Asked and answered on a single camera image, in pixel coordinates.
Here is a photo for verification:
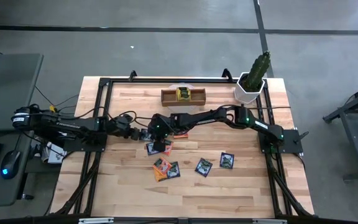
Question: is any dark blue blackcurrant tea packet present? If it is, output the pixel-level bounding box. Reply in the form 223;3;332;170
194;157;214;178
145;141;160;156
139;128;152;142
219;151;235;170
165;161;181;180

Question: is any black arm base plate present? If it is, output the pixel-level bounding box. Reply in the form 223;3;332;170
259;128;310;155
63;128;108;153

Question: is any black aluminium table frame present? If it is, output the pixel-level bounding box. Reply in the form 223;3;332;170
50;70;315;218

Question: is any black metal stand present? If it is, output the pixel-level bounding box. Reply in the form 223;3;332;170
323;79;358;184

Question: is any wooden tea box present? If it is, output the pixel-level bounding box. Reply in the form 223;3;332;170
160;88;207;108

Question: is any yellow green tea packet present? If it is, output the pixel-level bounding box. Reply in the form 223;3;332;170
175;86;192;103

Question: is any grey woven round mat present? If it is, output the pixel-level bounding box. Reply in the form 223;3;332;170
166;82;200;114

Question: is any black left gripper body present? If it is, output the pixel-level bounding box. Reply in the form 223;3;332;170
118;113;144;142

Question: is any silver metal bracket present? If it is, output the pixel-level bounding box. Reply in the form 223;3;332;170
78;217;115;224
252;218;288;224

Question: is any white plant pot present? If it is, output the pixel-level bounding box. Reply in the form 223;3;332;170
234;72;266;105

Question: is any black cable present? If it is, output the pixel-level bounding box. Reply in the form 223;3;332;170
34;85;80;108

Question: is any black table edge rail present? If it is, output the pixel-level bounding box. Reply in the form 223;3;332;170
0;215;358;224

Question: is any grey desk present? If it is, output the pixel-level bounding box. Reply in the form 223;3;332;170
0;53;45;208

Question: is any black computer mouse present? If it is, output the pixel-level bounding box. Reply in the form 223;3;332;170
0;149;22;180

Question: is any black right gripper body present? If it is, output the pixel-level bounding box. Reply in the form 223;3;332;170
147;111;175;142

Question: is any green cactus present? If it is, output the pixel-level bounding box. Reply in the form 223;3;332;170
243;50;272;93

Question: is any white cardboard box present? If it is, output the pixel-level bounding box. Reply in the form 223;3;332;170
40;140;68;165

